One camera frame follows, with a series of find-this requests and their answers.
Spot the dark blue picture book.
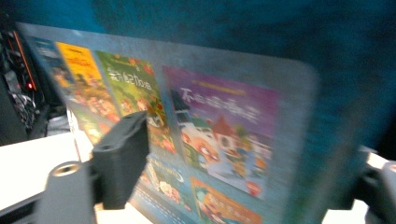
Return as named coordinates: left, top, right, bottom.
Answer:
left=17, top=0, right=396, bottom=224

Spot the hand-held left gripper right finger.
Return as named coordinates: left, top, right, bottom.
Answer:
left=358, top=166, right=386, bottom=209

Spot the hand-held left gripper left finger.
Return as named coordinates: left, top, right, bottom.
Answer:
left=92, top=111, right=150, bottom=210

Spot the dark equipment with red light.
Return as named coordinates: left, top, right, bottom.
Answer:
left=0, top=18, right=68, bottom=147

